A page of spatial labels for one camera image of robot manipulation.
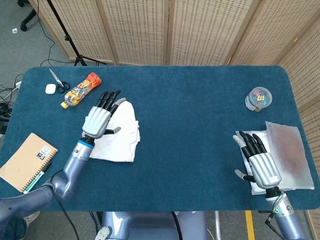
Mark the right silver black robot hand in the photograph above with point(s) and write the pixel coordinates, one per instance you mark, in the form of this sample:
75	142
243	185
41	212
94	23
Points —
265	168

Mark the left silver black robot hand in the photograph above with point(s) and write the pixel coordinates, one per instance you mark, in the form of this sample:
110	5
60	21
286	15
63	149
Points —
96	121

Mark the white t-shirt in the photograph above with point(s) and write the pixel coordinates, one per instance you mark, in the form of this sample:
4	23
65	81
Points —
122	140

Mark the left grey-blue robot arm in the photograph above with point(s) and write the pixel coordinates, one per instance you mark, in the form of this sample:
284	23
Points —
75	170

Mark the frosted bag with reddish content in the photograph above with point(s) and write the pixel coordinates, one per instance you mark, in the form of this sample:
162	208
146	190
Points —
290	150

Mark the orange yellow plastic bottle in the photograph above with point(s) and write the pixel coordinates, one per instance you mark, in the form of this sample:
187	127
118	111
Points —
82	88

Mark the white earbuds case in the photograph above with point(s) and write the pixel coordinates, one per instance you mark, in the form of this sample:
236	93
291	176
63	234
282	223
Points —
50	88

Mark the clear jar of binder clips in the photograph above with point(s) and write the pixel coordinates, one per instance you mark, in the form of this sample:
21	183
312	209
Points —
258	98

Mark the white metal table leg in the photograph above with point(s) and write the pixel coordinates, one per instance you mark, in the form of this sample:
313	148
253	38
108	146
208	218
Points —
217	225

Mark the kraft spiral notebook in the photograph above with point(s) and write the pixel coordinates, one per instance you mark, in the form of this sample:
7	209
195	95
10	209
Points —
27	160

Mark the white green marker pen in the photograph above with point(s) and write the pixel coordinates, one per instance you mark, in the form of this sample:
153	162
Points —
37	178

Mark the white power strip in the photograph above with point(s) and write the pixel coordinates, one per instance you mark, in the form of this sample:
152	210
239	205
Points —
18	84

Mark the black tripod stand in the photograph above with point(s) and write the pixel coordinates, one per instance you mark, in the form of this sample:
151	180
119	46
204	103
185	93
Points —
67	37

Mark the blue carpet table cover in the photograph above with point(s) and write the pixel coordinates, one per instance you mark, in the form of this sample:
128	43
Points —
185	100

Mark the wicker folding screen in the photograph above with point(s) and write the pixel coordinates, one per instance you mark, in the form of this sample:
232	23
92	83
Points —
140	30

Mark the white sneaker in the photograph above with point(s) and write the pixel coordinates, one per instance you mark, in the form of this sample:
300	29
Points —
32	217

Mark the grey-blue robot torso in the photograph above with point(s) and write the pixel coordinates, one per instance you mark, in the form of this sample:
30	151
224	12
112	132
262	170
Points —
150	225

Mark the black office chair base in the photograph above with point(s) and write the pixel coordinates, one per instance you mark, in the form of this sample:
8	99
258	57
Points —
25	25

